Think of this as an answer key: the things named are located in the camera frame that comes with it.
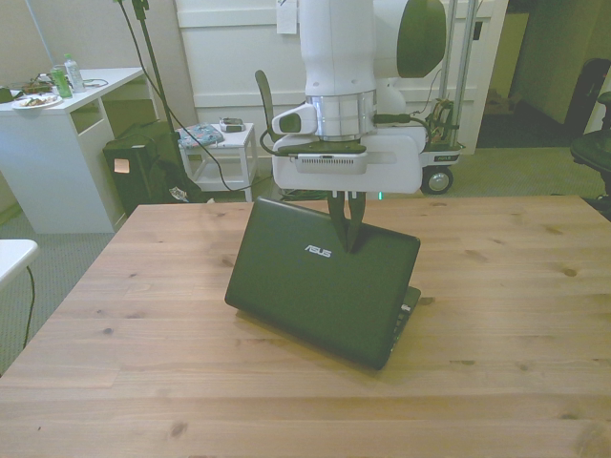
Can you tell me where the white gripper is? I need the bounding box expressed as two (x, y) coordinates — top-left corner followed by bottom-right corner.
(272, 134), (424, 255)

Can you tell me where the black Asus laptop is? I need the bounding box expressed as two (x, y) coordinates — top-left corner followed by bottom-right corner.
(223, 196), (422, 372)

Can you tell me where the wheeled metal cart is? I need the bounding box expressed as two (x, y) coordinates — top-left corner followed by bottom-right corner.
(411, 0), (481, 196)

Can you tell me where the small white side table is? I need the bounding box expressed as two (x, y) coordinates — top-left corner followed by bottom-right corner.
(176, 121), (260, 203)

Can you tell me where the slim black chair back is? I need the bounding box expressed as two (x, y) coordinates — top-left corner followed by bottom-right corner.
(254, 70), (279, 145)

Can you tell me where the patterned folded cloth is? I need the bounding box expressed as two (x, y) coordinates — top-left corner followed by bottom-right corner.
(177, 122), (226, 149)

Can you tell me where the black floor bag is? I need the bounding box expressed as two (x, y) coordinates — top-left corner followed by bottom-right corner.
(151, 156), (212, 204)

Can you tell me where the white paper tag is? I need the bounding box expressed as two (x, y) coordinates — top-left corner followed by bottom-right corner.
(276, 0), (300, 36)

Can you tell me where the black computer tower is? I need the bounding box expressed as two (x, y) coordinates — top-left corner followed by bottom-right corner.
(102, 133), (161, 217)

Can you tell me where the black tripod stand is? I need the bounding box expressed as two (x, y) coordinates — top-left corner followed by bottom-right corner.
(112, 0), (193, 202)

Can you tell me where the black office chair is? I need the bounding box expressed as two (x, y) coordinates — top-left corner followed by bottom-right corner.
(569, 90), (611, 212)

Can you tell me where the white desk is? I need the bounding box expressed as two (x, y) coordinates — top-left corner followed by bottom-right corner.
(0, 66), (159, 236)

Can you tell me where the clear plastic bottle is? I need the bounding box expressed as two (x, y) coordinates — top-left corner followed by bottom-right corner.
(63, 52), (88, 94)

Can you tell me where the green drink can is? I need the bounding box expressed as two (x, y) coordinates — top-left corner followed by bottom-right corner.
(50, 67), (74, 100)

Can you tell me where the white plate with food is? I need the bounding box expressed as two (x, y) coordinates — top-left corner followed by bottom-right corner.
(11, 94), (65, 112)

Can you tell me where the white rounded table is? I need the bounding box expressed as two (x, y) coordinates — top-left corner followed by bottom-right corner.
(0, 238), (40, 288)

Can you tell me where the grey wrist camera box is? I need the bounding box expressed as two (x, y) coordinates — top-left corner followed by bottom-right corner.
(289, 151), (369, 177)

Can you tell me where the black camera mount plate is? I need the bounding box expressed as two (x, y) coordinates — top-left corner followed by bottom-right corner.
(277, 140), (369, 157)

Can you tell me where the black gripper connector cable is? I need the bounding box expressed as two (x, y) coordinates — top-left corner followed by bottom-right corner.
(373, 112), (430, 143)

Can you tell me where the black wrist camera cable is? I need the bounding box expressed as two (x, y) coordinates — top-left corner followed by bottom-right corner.
(259, 127), (293, 158)

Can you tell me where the black tripod camera cable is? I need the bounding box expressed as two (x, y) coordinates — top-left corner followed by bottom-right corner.
(114, 0), (255, 194)

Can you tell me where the thin black floor cable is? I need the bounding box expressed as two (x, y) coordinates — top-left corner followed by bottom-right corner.
(20, 264), (37, 350)

